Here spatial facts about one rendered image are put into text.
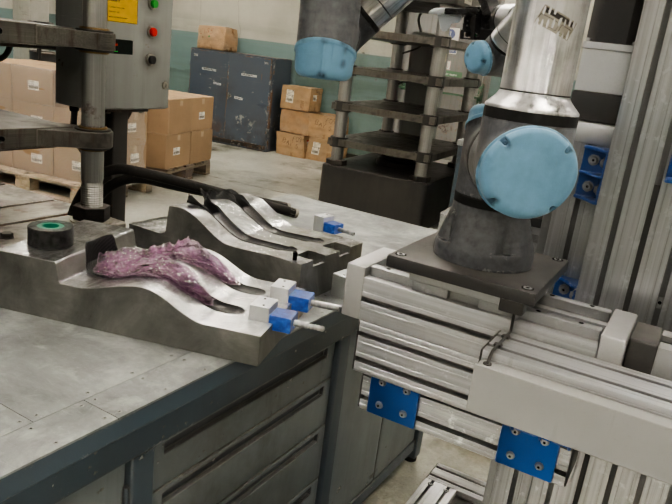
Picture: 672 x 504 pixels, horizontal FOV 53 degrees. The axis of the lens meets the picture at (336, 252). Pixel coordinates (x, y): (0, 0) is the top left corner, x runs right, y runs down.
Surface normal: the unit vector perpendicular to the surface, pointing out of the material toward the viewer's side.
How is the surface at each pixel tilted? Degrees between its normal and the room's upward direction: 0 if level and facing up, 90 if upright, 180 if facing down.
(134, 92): 90
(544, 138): 98
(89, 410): 0
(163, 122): 90
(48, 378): 0
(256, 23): 90
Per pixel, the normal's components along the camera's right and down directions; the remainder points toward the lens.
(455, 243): -0.68, -0.18
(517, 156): -0.08, 0.40
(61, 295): -0.25, 0.25
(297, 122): -0.47, 0.15
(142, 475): 0.85, 0.25
